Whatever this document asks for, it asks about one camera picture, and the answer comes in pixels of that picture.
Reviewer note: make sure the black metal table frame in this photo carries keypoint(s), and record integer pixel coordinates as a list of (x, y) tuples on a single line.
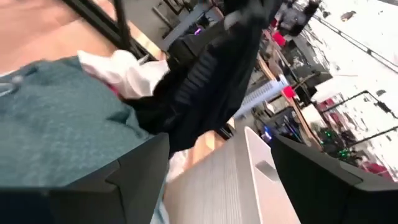
[(93, 21)]

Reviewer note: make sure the white plastic bin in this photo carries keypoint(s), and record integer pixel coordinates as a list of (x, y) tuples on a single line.
[(217, 186)]

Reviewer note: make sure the white garment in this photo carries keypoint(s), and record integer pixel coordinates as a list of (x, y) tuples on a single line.
[(130, 77)]

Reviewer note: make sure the teal dotted shirt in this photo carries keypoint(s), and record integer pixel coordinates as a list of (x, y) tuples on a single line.
[(62, 124)]

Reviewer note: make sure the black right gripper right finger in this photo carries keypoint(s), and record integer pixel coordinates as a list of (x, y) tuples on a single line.
[(335, 199)]

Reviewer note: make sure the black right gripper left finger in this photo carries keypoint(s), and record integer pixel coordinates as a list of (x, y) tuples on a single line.
[(93, 202)]

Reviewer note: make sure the black garment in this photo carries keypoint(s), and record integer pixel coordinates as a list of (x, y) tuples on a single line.
[(217, 93)]

